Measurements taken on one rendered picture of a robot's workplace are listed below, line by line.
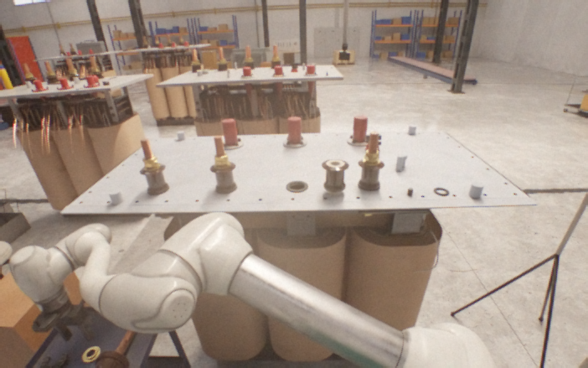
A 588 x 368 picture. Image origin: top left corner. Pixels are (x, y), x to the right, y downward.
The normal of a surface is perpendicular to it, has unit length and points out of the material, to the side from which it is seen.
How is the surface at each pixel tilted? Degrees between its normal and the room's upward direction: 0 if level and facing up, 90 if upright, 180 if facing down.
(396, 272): 90
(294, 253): 90
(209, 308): 90
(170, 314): 76
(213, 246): 25
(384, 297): 90
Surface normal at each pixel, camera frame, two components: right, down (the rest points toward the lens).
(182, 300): 0.80, 0.06
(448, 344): 0.21, -0.86
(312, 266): -0.02, 0.48
